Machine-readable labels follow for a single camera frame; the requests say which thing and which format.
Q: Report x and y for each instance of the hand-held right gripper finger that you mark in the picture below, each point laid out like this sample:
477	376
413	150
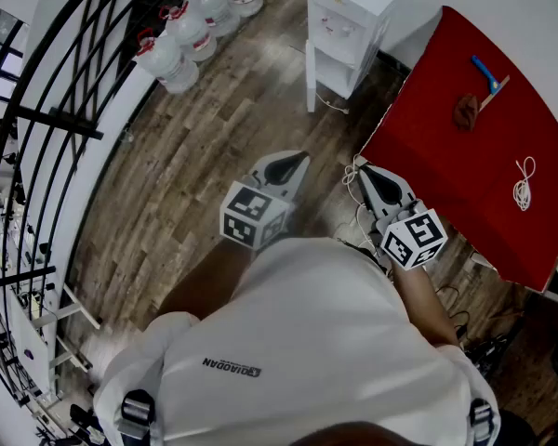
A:
371	198
407	189

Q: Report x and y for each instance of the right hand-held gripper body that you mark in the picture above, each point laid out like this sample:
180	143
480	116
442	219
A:
414	240

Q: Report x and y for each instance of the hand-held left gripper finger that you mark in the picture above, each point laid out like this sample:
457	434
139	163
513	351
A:
262	167
297	184

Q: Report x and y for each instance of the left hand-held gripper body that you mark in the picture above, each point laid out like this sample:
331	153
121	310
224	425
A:
253	216

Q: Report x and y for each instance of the person's right forearm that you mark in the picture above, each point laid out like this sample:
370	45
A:
423	309

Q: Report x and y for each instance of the person's left forearm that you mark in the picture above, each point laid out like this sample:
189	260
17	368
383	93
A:
209	281

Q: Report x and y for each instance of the brown cloth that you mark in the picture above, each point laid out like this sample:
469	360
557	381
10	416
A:
466	112

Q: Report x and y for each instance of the person's white shirt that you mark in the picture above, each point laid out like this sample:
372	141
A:
307	318

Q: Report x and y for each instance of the black metal railing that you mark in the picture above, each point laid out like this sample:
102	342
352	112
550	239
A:
56	121

